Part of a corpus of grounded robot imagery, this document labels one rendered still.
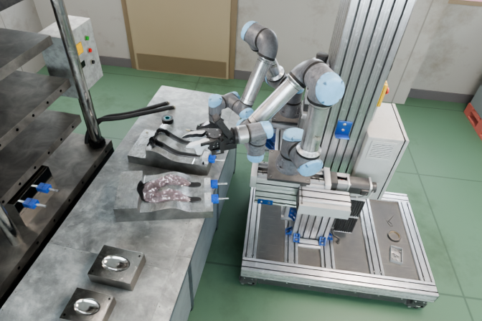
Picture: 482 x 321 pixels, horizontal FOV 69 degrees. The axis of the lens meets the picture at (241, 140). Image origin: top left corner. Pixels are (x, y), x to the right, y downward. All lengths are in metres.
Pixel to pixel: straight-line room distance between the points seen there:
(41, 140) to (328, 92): 1.55
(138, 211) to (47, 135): 0.70
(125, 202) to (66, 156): 0.68
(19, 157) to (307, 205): 1.50
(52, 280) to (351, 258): 1.81
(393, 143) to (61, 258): 1.72
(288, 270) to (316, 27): 2.78
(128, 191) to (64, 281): 0.50
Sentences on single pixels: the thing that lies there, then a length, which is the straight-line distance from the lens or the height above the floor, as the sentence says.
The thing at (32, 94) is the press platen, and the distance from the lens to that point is 2.11.
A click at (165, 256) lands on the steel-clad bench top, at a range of 1.82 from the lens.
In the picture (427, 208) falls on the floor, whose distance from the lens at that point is 3.50.
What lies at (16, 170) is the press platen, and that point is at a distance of 2.07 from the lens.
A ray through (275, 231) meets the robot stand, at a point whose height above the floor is 0.21.
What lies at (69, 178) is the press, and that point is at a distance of 2.30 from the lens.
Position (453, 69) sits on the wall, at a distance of 4.89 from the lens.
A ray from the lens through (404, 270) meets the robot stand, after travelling 2.74.
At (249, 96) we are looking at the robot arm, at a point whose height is 1.30.
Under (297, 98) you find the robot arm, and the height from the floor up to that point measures 1.18.
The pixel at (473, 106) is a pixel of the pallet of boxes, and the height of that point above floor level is 0.15.
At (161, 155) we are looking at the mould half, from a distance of 2.12.
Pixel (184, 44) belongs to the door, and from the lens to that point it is 4.46.
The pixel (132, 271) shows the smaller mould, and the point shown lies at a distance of 1.73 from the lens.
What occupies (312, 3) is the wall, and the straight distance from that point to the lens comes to 4.17.
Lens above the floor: 2.35
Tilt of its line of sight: 41 degrees down
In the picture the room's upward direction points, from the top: 4 degrees clockwise
